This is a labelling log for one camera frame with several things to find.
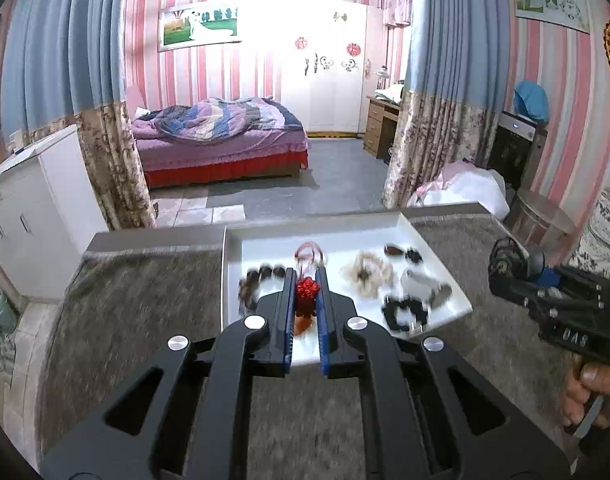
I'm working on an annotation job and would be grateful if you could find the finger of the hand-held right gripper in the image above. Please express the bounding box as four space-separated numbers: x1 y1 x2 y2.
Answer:
529 255 610 288
488 265 606 320

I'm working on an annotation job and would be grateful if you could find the long wall picture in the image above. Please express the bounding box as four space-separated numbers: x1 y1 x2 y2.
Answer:
514 0 591 35

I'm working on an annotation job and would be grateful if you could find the blue floral curtain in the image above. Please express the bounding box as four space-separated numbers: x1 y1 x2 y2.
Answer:
0 0 157 232
382 0 517 211

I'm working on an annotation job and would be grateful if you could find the white plastic bag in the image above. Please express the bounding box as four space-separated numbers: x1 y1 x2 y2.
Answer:
406 159 511 219

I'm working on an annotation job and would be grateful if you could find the thin red hair band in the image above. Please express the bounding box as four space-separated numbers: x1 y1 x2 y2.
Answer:
291 240 331 339

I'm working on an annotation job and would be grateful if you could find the floral patterned cloth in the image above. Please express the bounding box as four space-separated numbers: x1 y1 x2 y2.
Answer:
569 187 610 282

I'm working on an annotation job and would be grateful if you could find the white wardrobe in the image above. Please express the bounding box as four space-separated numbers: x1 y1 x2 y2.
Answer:
279 2 369 134

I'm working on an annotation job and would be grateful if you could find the black appliance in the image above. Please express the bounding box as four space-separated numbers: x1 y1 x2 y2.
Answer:
487 110 549 192

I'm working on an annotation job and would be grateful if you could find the purple striped quilt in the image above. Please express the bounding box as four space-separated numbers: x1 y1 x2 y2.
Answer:
133 96 306 142

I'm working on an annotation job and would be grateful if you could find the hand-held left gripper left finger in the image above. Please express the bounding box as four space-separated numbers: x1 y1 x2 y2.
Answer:
41 267 295 480

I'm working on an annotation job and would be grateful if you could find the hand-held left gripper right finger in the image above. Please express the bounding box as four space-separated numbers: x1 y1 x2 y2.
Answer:
316 266 571 480

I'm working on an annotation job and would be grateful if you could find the white cabinet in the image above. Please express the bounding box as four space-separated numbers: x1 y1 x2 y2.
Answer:
0 124 109 302

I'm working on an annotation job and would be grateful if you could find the wooden bead bracelet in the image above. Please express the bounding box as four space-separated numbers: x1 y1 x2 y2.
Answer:
237 264 289 314

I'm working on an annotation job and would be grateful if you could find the wooden desk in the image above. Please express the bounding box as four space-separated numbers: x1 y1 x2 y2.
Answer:
363 94 404 159

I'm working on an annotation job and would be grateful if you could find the cream scrunchie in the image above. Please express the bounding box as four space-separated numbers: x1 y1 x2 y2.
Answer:
340 249 397 299

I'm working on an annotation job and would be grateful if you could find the landscape wall picture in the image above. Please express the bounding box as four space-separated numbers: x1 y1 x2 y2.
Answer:
157 3 244 54

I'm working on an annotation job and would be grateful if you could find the bed with red base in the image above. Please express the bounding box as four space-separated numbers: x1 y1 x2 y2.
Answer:
130 96 312 190

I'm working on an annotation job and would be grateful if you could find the blue cloth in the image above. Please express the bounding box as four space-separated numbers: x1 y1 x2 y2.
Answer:
512 79 550 124

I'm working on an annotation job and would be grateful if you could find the person's right hand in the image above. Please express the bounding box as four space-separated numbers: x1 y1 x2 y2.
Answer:
560 357 610 431

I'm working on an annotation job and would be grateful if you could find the black scrunchie with silver ornament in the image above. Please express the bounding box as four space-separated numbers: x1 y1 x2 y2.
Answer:
381 295 431 336

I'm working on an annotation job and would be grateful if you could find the mint green jar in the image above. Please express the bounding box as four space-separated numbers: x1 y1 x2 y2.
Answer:
0 287 19 334

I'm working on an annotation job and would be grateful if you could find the pink floral curtain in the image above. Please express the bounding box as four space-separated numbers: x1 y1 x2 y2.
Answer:
382 0 414 29

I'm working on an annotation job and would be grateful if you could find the white tray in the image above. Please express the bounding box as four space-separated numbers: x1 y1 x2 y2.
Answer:
220 211 474 367

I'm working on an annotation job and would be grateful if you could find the wooden stool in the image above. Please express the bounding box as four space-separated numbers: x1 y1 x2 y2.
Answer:
506 188 577 252

